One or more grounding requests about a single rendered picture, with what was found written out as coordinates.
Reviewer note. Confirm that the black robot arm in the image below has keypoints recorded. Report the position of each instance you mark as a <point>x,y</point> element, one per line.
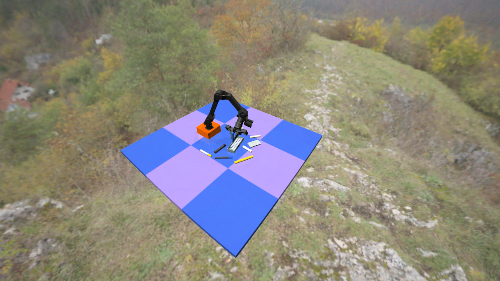
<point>242,112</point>

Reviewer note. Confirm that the small keyboard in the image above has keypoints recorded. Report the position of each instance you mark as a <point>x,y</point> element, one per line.
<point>234,146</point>

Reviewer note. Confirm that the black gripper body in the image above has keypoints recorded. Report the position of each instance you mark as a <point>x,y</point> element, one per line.
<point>237,127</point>

